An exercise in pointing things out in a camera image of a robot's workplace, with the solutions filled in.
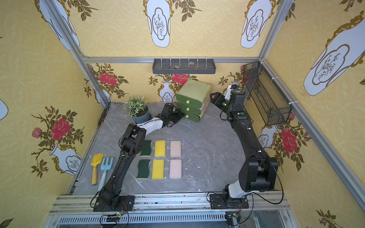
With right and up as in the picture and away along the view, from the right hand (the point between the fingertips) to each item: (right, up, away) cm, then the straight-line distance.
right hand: (212, 96), depth 81 cm
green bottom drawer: (-11, -11, +25) cm, 29 cm away
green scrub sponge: (-40, -43, +4) cm, 59 cm away
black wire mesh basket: (+36, +1, +7) cm, 37 cm away
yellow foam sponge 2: (-31, -43, +3) cm, 53 cm away
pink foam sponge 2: (-21, -42, +3) cm, 47 cm away
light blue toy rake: (-63, -41, +3) cm, 75 cm away
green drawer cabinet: (-6, +7, +20) cm, 22 cm away
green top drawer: (-13, -1, +15) cm, 20 cm away
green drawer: (-13, -6, +21) cm, 25 cm away
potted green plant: (-48, -5, +14) cm, 50 cm away
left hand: (-13, -9, +26) cm, 31 cm away
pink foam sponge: (-22, -32, +12) cm, 41 cm away
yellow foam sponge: (-32, -33, +14) cm, 48 cm away
